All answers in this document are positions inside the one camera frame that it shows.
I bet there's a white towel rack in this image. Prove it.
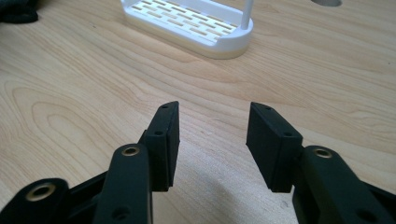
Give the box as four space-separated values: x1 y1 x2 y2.
120 0 255 61

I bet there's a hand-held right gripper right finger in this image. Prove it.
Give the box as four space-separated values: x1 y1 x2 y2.
245 101 304 193

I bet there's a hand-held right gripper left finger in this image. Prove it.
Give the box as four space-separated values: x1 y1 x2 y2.
138 100 181 192

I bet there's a round dark table grommet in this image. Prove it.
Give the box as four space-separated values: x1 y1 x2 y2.
310 0 343 7

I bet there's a dark grey towel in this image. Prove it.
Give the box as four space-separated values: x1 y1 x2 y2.
0 0 39 24

